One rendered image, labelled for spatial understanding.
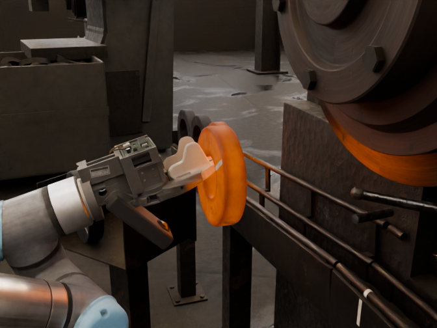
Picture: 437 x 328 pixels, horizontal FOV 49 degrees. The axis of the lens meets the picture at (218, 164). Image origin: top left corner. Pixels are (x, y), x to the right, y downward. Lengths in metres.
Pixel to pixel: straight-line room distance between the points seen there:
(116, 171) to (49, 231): 0.12
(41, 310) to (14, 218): 0.15
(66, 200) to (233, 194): 0.23
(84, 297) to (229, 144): 0.28
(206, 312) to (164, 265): 0.38
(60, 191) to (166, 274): 1.41
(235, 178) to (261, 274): 1.41
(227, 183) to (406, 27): 0.34
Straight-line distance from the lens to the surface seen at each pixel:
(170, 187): 0.69
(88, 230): 1.00
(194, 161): 0.71
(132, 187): 0.68
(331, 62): 0.55
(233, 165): 0.68
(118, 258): 0.97
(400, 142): 0.55
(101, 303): 0.64
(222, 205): 0.69
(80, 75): 2.86
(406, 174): 0.58
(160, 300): 1.91
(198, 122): 1.46
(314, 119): 0.95
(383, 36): 0.46
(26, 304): 0.60
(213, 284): 1.99
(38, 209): 0.69
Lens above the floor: 1.08
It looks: 19 degrees down
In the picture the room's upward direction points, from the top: straight up
